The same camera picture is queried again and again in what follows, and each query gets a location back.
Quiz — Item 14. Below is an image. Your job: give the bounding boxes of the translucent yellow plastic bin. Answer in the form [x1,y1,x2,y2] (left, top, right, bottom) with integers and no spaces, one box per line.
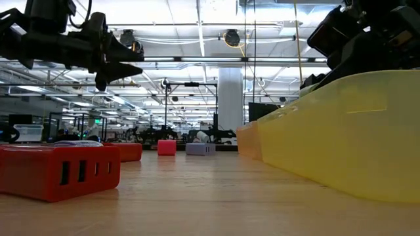
[257,69,420,204]

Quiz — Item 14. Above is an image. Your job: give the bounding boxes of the white round column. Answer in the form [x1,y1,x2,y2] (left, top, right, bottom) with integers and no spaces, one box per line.
[218,68,244,132]

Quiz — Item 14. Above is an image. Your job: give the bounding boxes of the clear plastic storage box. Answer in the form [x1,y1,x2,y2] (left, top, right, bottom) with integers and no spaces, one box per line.
[13,123,45,144]

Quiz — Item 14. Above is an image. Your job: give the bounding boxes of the black gantry frame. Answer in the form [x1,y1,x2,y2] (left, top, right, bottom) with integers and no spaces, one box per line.
[163,82,219,132]

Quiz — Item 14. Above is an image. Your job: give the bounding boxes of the white roll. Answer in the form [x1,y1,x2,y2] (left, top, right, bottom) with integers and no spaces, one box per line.
[196,130,211,144]

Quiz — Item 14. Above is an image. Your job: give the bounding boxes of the black hanging cable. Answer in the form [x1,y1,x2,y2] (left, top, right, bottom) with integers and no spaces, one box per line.
[243,0,247,124]
[252,0,257,104]

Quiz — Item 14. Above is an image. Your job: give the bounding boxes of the red wall charger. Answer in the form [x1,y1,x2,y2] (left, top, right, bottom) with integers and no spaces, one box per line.
[102,142,143,163]

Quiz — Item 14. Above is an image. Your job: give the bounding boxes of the lavender cube USB charger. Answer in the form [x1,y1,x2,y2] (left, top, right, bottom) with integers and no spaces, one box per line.
[185,142,217,157]

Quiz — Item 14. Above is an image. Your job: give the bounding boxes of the long ceiling light strip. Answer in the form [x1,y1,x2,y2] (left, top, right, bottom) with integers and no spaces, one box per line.
[143,56,324,63]

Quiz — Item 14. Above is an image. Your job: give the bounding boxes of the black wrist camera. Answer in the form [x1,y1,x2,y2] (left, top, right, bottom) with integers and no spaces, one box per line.
[24,0,77,33]
[307,5,362,57]

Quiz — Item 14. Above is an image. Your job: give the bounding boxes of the black perforated computer case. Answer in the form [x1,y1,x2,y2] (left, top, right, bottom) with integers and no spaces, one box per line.
[248,102,280,123]

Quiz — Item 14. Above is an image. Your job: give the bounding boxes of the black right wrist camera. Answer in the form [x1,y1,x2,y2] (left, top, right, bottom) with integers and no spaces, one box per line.
[307,5,362,57]

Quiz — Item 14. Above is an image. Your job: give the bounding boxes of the red multi-port USB charger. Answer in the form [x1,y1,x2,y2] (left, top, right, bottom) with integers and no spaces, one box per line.
[0,145,121,203]

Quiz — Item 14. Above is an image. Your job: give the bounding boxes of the pink-red cube wall charger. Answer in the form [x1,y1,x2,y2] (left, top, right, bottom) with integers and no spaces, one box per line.
[157,140,177,157]

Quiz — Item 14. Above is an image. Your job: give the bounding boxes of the black ceiling cable reel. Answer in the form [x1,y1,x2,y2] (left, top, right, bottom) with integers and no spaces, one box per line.
[224,28,242,47]
[119,29,145,55]

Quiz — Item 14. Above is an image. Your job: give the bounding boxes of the translucent orange plastic bin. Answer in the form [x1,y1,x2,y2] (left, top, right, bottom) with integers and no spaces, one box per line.
[236,120,263,162]

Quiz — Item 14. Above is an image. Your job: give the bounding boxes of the yellow hanging cable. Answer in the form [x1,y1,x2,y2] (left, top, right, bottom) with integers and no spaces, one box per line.
[293,0,305,86]

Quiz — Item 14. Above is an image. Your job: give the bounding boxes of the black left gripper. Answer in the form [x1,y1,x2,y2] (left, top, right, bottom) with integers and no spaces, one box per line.
[19,12,145,92]

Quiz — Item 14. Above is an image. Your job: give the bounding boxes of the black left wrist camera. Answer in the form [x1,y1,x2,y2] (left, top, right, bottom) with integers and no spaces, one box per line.
[24,0,77,33]

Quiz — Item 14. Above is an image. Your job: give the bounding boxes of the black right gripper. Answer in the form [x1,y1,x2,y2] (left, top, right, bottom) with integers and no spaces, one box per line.
[300,29,420,89]

